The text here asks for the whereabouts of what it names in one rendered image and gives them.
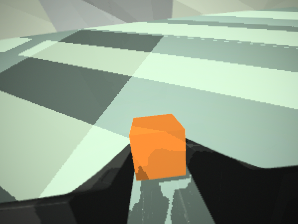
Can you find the orange block with dark square face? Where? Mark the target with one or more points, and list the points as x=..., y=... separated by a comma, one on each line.
x=158, y=147

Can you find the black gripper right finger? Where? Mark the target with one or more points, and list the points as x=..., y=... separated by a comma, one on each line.
x=236, y=192

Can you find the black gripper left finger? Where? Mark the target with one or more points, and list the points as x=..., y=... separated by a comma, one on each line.
x=102, y=199

